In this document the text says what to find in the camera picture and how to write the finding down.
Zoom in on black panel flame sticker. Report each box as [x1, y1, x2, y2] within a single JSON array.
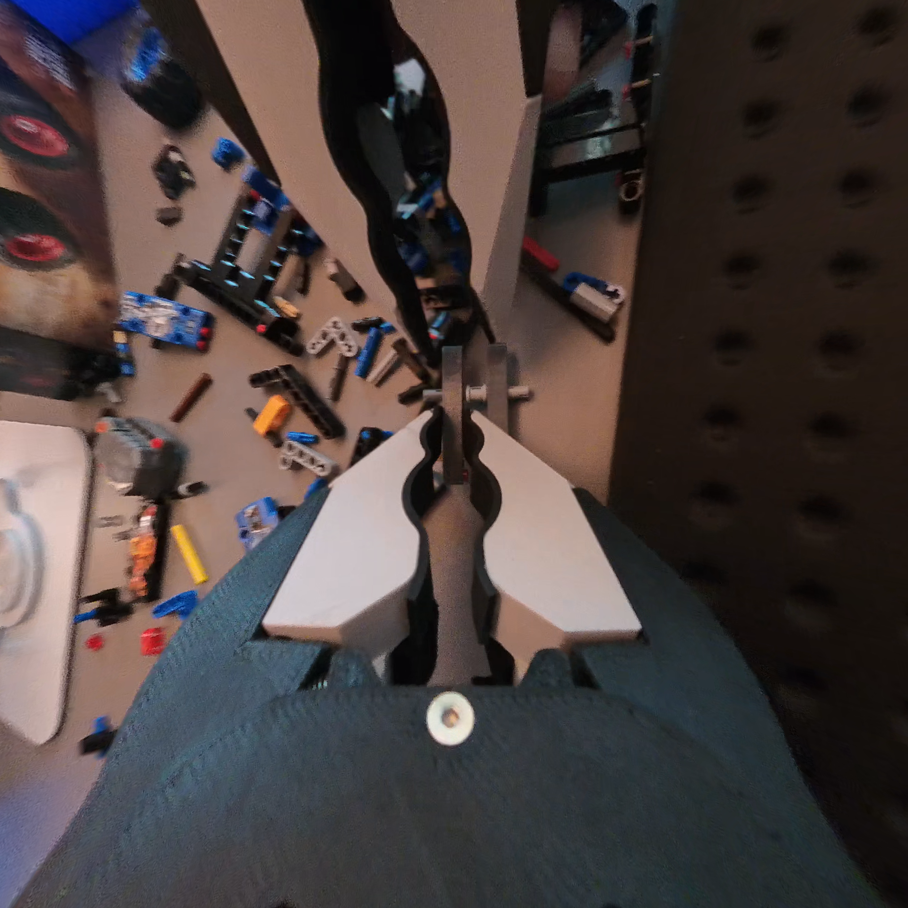
[[124, 496, 173, 601]]

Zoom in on white desk stand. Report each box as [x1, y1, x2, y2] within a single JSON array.
[[0, 420, 95, 747]]

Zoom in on blue plastic bin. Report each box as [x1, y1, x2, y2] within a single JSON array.
[[8, 0, 137, 42]]

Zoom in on black white toy pin cluster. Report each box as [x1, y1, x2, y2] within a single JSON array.
[[152, 141, 198, 201]]

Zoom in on black beam red pins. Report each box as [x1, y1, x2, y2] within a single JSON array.
[[619, 0, 662, 215]]

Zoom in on blue flame sticker panel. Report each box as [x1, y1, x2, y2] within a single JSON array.
[[117, 290, 215, 353], [233, 496, 283, 549]]

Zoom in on monster truck toy set box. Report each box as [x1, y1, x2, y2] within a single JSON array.
[[0, 0, 123, 400]]

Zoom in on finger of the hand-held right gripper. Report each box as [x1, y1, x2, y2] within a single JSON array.
[[388, 0, 546, 344], [193, 0, 427, 363]]

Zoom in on black toy chassis assembly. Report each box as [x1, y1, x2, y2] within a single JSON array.
[[155, 166, 343, 357]]

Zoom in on brown toy axle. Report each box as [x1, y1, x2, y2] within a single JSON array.
[[169, 372, 215, 425]]

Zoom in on black wheel blue rim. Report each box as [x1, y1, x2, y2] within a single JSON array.
[[120, 27, 208, 130]]

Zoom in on small grey angled beam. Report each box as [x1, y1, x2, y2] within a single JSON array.
[[304, 314, 357, 357], [276, 436, 336, 478]]

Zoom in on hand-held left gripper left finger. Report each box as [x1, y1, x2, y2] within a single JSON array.
[[264, 412, 435, 682]]

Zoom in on grey desk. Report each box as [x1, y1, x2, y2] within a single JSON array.
[[0, 0, 668, 881]]

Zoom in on dark grey toy beam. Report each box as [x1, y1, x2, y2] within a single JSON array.
[[425, 344, 534, 492]]

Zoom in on black toy frame block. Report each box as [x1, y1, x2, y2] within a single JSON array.
[[531, 84, 655, 215]]

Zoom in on yellow toy axle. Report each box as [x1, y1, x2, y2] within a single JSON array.
[[169, 521, 211, 587]]

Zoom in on black perforated board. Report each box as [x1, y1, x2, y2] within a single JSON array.
[[608, 0, 908, 908]]

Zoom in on thick black toy beam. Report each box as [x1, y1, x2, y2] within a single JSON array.
[[247, 364, 347, 439]]

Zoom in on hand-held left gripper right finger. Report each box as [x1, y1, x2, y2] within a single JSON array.
[[471, 415, 642, 679]]

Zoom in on grey toy pull-back motor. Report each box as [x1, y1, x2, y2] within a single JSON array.
[[91, 415, 187, 499]]

